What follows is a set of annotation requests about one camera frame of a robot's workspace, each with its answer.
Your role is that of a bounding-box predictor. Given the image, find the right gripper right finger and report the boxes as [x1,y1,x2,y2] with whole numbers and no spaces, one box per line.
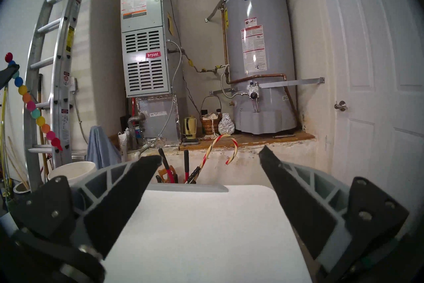
[258,145,409,283]

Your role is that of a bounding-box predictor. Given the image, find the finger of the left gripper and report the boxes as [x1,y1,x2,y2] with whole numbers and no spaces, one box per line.
[0,63,20,90]

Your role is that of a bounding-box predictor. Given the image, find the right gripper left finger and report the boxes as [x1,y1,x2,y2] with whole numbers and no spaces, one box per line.
[0,155,163,283]

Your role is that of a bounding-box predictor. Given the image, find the multicolour bead stacking marker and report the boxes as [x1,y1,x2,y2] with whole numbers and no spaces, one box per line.
[4,52,63,152]

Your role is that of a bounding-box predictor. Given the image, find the white plastic bucket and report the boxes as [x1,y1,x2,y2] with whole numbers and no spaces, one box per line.
[48,161,97,188]

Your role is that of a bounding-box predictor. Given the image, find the blue hanging towel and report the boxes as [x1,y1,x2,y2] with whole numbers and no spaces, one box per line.
[86,126,121,170]

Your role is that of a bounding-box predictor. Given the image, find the aluminium extension ladder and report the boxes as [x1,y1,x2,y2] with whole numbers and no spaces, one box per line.
[23,0,96,191]

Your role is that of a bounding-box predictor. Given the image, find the wooden platform board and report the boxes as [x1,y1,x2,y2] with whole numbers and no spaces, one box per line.
[179,131,315,151]

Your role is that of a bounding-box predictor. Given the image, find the white folding table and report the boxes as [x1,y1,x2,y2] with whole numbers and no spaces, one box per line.
[103,185,312,283]

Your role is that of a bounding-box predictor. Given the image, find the dark ceramic pot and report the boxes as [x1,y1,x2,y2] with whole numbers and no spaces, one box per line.
[13,181,32,195]

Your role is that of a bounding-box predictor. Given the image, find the red white candy cane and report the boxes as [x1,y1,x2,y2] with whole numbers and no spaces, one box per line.
[195,134,238,183]

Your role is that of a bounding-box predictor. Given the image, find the yellow jug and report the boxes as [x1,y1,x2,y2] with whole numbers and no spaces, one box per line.
[183,116,197,140]

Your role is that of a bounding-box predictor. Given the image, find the aluminium foil lump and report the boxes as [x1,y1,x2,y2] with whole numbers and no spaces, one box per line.
[218,113,236,135]

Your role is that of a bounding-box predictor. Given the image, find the grey Bryant furnace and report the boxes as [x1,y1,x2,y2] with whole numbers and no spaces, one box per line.
[120,0,186,148]

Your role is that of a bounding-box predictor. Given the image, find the flexible metal conduit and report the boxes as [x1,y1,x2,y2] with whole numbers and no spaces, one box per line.
[142,40,183,153]

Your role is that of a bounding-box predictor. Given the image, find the grey water heater tank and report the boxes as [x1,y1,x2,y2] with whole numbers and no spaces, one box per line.
[223,0,297,135]

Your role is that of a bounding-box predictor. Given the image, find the gas pipe with yellow valve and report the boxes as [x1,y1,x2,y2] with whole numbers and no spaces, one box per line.
[181,50,229,74]

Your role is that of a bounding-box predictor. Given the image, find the white panel door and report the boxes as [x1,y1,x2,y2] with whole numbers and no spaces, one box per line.
[315,0,424,220]

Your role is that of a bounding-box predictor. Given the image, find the red black handled loppers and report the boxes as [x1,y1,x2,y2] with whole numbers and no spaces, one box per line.
[158,148,190,184]

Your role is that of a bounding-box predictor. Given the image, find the black handled pruner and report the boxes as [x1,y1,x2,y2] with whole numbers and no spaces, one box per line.
[185,166,201,184]

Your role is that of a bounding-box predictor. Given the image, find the wicker basket with handle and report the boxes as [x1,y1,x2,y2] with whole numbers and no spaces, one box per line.
[200,96,222,135]

